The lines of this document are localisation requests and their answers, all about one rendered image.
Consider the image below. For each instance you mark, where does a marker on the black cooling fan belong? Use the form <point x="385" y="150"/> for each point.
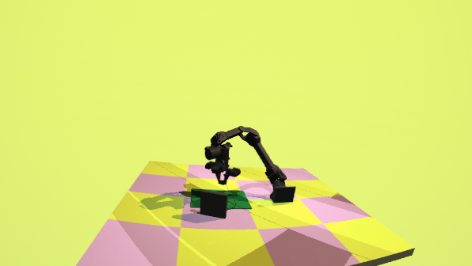
<point x="213" y="204"/>

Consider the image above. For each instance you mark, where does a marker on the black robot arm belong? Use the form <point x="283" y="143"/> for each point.
<point x="216" y="150"/>

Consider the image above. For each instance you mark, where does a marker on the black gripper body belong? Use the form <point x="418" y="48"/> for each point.
<point x="234" y="172"/>

